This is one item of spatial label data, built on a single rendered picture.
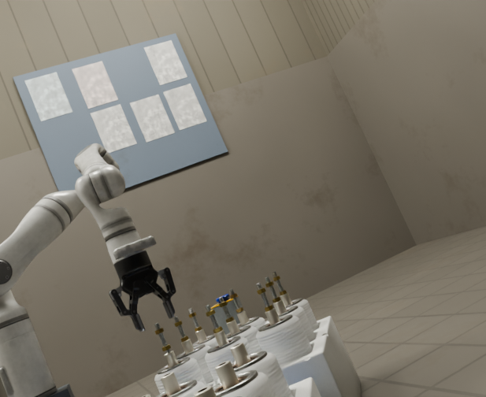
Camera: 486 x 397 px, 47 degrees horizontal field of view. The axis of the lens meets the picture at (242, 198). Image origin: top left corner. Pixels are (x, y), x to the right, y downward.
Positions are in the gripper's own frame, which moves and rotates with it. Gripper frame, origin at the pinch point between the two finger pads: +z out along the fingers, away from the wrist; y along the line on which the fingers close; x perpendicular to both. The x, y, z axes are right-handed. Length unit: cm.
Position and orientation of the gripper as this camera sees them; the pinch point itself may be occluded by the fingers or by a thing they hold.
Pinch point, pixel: (155, 318)
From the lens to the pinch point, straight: 123.1
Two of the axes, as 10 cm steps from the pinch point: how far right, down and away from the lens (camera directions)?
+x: 4.0, -2.8, -8.7
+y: -8.2, 3.1, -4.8
